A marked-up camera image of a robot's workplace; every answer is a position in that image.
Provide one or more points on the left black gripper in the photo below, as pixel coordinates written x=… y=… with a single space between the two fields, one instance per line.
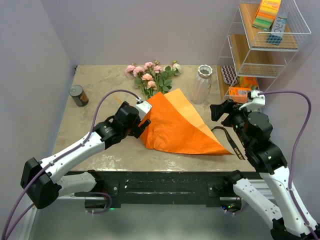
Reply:
x=136 y=128

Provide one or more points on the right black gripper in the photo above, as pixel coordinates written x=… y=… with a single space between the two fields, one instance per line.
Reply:
x=217 y=110

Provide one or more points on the orange wrapping paper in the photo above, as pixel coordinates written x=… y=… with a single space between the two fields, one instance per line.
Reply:
x=176 y=127

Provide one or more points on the black printed ribbon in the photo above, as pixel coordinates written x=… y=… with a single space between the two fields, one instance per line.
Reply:
x=231 y=142

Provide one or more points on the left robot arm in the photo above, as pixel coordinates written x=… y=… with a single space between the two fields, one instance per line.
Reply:
x=46 y=180

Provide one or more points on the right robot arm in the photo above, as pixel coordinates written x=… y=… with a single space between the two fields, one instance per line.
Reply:
x=286 y=217

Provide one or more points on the white ribbed vase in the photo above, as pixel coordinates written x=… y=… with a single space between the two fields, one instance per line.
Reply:
x=202 y=84

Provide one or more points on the orange box in basket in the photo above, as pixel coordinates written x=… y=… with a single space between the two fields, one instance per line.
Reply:
x=239 y=94

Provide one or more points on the striped wavy cloth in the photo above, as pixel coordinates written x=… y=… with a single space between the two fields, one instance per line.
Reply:
x=229 y=75

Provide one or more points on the pink flower bouquet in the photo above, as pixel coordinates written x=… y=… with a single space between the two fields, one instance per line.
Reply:
x=152 y=78

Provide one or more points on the small grey round tin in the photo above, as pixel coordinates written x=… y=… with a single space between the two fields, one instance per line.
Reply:
x=78 y=95

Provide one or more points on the blue puzzle cube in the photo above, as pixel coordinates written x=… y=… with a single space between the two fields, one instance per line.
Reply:
x=274 y=39

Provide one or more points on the grey tall box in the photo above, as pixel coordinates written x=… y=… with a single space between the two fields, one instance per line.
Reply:
x=279 y=24

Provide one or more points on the colourful sponge pack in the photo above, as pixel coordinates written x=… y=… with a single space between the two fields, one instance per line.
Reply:
x=266 y=14

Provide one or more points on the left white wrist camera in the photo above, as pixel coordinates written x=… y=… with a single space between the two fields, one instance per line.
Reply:
x=143 y=108

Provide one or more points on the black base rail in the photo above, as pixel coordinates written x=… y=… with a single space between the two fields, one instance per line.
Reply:
x=210 y=189

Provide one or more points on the white wire shelf rack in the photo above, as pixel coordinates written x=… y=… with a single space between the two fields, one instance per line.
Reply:
x=246 y=49

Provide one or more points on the aluminium frame rail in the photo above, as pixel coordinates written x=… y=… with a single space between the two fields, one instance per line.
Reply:
x=29 y=218

